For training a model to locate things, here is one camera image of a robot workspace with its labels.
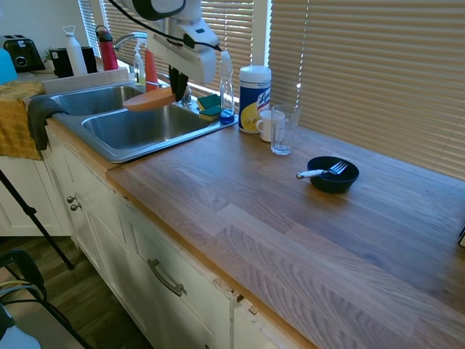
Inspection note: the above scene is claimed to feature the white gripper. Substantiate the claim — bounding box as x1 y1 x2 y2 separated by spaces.
148 32 219 103

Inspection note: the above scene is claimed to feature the orange plate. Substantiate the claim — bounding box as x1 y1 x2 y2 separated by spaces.
122 87 178 113

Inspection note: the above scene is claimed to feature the stainless steel double sink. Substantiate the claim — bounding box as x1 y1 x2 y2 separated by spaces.
45 83 240 164

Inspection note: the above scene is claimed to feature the white board behind sink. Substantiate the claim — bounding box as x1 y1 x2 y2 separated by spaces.
41 66 131 95

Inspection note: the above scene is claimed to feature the white mug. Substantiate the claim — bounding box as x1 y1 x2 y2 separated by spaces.
255 110 286 143

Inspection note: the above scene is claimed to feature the orange bottle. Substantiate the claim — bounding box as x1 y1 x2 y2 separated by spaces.
144 48 160 93

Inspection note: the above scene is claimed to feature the green and yellow sponge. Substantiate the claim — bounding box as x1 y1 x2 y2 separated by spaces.
196 94 222 111
198 105 222 123

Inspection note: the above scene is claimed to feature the clear spray bottle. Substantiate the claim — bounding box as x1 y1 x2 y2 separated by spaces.
132 39 147 87

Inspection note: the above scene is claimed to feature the clear dish soap bottle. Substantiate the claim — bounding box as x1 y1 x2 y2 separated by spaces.
219 50 236 126

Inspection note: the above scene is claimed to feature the chrome faucet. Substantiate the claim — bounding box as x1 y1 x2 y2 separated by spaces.
112 31 150 52

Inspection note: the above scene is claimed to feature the red water bottle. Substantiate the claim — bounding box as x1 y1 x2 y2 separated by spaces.
94 25 120 72

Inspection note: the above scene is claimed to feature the yellow disinfecting wipes canister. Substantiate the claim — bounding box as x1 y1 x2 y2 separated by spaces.
238 65 272 135

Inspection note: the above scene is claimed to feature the slim black canister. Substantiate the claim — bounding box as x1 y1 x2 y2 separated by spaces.
81 46 99 75

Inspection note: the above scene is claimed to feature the white water bottle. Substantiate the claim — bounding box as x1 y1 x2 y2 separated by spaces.
61 25 89 77

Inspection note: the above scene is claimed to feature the small beige window blind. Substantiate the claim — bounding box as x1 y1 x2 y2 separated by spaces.
77 0 102 60

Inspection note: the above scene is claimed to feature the clear drinking glass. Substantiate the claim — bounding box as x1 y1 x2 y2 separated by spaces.
270 104 302 156

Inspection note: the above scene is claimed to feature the grey dish cloth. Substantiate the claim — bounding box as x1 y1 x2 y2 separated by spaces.
27 95 70 152

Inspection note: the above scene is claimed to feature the black toaster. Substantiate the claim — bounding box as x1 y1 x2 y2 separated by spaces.
2 35 47 73

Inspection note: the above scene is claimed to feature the yellow towel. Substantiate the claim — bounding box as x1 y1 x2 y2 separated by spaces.
0 80 47 161

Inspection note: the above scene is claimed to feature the light blue plastic object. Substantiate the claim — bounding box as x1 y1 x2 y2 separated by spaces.
0 48 20 86

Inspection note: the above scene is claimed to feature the white base cabinet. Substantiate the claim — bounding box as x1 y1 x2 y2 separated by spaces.
0 127 295 349

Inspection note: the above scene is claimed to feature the dark blue bowl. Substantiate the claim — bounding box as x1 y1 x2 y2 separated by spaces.
307 156 360 195

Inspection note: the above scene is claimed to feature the wide beige window blind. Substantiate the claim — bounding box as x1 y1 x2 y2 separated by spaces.
269 0 465 182

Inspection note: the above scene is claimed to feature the black tripod leg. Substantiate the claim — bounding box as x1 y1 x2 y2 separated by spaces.
0 169 76 271

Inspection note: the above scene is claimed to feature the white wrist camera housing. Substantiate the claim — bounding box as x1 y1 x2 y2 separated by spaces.
177 20 222 52

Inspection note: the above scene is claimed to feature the white window frame post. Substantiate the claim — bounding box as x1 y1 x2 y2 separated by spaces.
252 0 274 68

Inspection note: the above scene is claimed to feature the white-handled metal fork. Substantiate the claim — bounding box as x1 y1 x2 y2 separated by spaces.
295 161 349 181

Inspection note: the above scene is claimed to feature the metal cabinet bar handle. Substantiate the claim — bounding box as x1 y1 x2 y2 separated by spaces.
147 258 187 297

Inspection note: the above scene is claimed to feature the black metal frame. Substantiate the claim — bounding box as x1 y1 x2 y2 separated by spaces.
0 249 92 349

